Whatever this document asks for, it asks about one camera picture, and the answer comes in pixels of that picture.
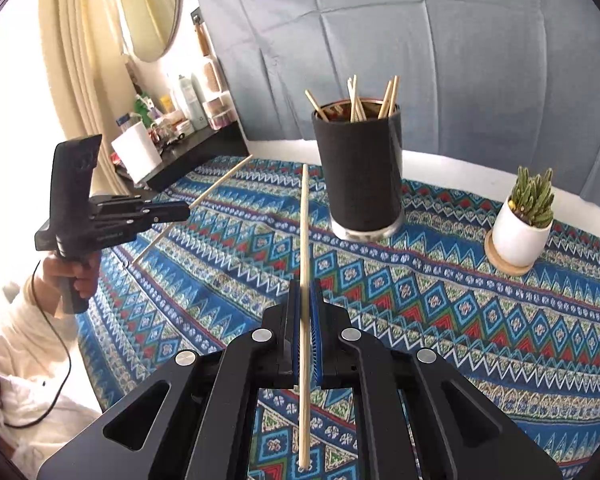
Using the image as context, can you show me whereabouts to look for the black cylindrical utensil holder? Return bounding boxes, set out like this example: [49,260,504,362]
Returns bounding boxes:
[312,100,404,243]

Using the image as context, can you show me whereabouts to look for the grey upholstered sofa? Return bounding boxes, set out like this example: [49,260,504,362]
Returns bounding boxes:
[198,0,600,206]

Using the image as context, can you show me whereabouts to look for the round wooden coaster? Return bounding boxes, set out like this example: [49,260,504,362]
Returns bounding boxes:
[483,231,533,276]

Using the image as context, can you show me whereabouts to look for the patterned blue tablecloth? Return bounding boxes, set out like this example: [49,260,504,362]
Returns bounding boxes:
[78,157,600,479]

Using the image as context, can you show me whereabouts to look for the beige curtain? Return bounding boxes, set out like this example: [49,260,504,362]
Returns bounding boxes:
[38,0,135,194]

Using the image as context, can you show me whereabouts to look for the person's left hand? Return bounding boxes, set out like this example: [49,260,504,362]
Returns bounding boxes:
[31,252,102,315]

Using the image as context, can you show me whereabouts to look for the round wall mirror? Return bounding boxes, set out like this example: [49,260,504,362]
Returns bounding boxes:
[119,0,183,63]

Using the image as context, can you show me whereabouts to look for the pale green bottle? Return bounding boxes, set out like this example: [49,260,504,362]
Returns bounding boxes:
[178,75,208,130]

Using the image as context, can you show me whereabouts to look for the white paper roll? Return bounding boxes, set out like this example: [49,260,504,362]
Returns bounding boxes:
[111,122,162,184]

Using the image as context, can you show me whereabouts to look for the black side shelf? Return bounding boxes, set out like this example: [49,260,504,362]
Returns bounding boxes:
[138,122,249,193]

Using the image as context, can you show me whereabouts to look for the black cable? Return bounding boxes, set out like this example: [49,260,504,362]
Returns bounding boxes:
[4,259,74,430]

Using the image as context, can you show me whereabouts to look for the white sleeved forearm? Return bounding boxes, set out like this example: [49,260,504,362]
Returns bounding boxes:
[0,282,102,479]

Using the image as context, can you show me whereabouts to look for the wooden chopstick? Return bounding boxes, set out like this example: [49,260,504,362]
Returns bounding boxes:
[347,76,361,122]
[378,79,393,119]
[387,75,400,117]
[304,89,329,122]
[358,96,366,122]
[130,153,256,269]
[298,164,312,471]

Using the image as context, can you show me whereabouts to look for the succulent in white pot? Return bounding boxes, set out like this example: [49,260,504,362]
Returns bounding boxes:
[492,166,554,268]

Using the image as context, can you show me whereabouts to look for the pink glass jar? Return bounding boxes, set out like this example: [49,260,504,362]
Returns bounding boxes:
[202,91,238,131]

